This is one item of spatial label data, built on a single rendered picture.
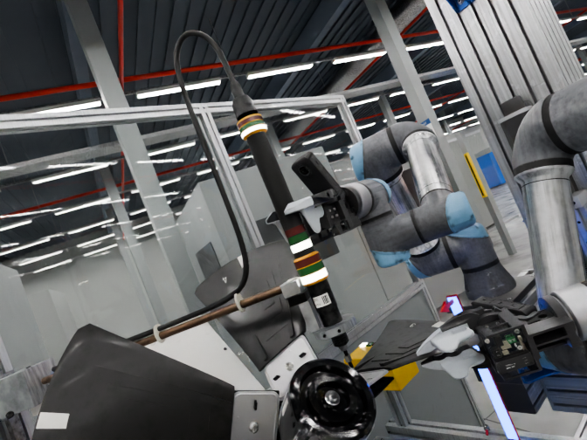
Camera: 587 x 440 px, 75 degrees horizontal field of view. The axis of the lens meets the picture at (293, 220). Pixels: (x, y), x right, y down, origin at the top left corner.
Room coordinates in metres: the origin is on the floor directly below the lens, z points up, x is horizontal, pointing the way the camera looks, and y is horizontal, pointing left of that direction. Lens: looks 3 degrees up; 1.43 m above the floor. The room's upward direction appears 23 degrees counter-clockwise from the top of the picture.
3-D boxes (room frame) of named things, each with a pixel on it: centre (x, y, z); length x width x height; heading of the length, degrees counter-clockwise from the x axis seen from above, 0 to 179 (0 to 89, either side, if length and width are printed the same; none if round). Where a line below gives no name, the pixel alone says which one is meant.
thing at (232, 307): (0.69, 0.30, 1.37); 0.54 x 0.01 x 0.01; 77
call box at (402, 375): (1.08, -0.07, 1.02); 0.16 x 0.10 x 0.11; 42
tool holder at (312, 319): (0.62, 0.01, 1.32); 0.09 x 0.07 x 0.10; 77
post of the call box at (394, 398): (1.08, -0.07, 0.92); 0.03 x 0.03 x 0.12; 42
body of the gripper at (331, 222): (0.72, -0.07, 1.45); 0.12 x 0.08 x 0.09; 142
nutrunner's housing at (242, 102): (0.62, 0.00, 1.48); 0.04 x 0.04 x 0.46
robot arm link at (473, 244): (1.27, -0.50, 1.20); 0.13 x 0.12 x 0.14; 66
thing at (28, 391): (0.76, 0.61, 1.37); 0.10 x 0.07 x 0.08; 77
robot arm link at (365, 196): (0.78, -0.12, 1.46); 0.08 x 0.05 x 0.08; 52
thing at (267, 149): (0.62, 0.00, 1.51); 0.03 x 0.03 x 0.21
